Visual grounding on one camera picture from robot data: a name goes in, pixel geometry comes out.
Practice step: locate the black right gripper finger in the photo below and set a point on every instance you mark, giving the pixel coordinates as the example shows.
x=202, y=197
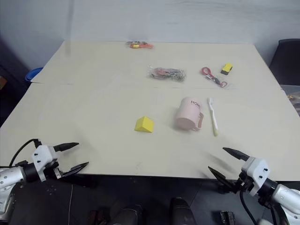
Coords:
x=222, y=177
x=236, y=154

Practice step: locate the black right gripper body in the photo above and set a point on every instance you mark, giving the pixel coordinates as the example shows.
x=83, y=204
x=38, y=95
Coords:
x=242, y=185

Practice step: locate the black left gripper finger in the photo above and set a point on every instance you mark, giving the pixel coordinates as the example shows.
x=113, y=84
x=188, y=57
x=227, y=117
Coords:
x=66, y=146
x=76, y=169

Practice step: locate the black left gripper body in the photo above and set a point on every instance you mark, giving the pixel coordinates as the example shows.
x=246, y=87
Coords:
x=50, y=173

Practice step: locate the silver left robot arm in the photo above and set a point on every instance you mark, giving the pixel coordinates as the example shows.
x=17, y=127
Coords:
x=11, y=175

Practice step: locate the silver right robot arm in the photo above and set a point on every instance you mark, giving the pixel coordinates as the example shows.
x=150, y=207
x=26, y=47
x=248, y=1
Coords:
x=284, y=195

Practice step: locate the black ribbed pedal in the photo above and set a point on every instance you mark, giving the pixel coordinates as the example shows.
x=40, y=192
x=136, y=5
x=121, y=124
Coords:
x=227, y=218

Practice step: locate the white toothbrush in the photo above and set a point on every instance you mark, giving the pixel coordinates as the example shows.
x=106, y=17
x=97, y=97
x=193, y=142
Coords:
x=212, y=117

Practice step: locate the dark rounded shape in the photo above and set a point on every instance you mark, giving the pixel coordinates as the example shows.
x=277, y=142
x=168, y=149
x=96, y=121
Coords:
x=131, y=215
x=180, y=212

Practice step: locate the blue plastic basin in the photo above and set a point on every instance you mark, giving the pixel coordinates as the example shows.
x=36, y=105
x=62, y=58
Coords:
x=32, y=74

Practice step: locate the yellow wedge-shaped box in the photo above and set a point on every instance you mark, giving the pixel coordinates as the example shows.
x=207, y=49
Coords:
x=143, y=124

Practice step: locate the clear box with small items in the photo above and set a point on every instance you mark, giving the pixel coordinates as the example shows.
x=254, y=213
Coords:
x=293, y=97

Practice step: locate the yellow and black block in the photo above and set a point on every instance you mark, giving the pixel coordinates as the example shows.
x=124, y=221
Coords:
x=227, y=68

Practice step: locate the black chair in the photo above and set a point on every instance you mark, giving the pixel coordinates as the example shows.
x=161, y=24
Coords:
x=286, y=61

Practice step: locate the clear bag of orange items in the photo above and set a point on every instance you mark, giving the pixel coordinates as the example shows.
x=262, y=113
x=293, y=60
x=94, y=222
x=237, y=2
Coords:
x=139, y=45

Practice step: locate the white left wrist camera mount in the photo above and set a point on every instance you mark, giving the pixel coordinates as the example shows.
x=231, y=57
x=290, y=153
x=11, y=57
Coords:
x=42, y=155

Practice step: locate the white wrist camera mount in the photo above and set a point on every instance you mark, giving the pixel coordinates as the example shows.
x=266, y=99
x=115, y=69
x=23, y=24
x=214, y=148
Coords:
x=256, y=170
x=42, y=155

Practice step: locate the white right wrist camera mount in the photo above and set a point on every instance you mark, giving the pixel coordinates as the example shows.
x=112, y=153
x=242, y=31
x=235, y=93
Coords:
x=256, y=170

